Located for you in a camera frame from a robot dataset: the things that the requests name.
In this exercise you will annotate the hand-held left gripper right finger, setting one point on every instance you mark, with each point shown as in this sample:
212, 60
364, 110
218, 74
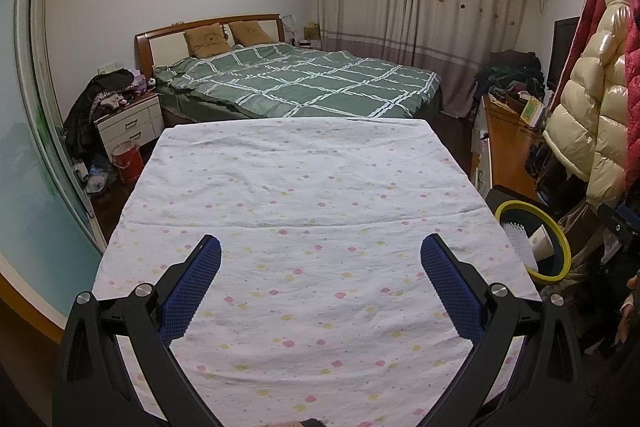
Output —
450, 287

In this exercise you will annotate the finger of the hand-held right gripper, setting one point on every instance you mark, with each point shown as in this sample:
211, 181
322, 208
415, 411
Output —
612, 217

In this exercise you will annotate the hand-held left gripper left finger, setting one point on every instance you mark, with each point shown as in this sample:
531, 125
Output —
192, 287

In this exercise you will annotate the white paper cup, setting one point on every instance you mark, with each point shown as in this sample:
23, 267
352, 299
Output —
542, 243

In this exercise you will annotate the yellow-rimmed trash bin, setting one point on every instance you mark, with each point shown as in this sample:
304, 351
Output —
549, 265

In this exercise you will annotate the white foam packing sheet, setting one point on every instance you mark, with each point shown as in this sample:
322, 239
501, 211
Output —
520, 244

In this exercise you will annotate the person's right hand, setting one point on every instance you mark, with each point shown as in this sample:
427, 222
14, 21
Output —
630, 312

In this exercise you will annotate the red garment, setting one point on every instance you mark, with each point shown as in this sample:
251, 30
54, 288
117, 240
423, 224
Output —
632, 107

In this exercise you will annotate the cream puffer jacket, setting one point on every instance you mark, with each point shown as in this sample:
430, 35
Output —
590, 107

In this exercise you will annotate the wooden desk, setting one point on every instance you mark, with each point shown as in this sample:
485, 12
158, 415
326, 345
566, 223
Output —
510, 147

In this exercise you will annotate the white drawer cabinet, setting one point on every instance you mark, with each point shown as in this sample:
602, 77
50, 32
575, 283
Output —
482, 162

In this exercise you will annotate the green card box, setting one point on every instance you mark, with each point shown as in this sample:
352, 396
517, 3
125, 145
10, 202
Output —
531, 113

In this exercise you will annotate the red bucket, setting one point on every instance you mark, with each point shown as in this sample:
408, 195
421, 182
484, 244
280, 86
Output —
127, 162

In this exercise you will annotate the plastic bags on floor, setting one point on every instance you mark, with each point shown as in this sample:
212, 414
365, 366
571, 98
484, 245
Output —
97, 174

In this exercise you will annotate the white floral tablecloth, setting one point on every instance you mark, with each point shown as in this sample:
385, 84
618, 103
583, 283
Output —
300, 182

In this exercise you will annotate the black television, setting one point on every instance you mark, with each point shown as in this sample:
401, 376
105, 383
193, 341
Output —
562, 52

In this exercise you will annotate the white nightstand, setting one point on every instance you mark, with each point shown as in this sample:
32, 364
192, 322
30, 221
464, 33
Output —
130, 122

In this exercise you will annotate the heap of dark clothing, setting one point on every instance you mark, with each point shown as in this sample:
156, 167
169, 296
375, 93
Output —
510, 72

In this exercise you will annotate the glass wardrobe sliding door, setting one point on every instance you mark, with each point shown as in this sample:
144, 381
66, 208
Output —
30, 157

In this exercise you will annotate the pile of dark clothes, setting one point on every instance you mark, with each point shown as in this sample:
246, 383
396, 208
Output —
107, 82

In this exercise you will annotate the green checked duvet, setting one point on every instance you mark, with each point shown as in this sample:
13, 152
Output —
310, 82

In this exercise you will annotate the wooden bed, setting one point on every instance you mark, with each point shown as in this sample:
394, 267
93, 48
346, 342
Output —
165, 42

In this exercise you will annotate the brown bear pillow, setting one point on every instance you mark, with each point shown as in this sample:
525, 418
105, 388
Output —
207, 39
252, 33

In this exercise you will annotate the tissue box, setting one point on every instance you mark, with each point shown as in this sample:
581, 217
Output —
311, 31

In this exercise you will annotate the white wall socket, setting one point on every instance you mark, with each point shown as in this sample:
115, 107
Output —
110, 69

